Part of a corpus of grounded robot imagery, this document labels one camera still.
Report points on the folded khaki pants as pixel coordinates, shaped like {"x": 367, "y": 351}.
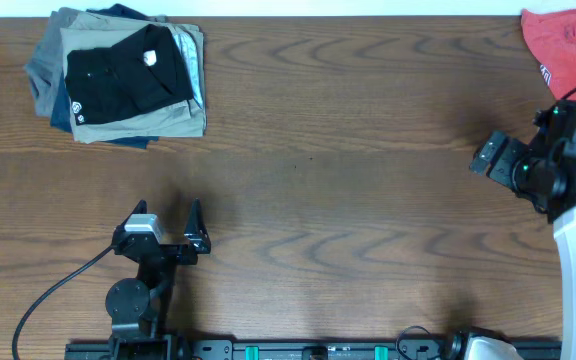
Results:
{"x": 184, "y": 119}

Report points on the folded grey garment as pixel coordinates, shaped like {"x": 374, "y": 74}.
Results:
{"x": 45, "y": 65}

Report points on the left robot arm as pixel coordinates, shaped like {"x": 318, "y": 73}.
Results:
{"x": 138, "y": 306}

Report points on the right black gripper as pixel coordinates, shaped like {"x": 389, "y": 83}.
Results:
{"x": 498, "y": 170}

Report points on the red t-shirt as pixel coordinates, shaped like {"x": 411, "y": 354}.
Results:
{"x": 551, "y": 38}

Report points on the black t-shirt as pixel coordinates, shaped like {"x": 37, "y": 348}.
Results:
{"x": 142, "y": 73}

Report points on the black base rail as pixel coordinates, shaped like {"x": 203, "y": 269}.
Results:
{"x": 412, "y": 343}

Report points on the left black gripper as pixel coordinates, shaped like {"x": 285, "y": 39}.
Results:
{"x": 166, "y": 251}

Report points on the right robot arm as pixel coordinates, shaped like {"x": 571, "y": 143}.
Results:
{"x": 544, "y": 173}

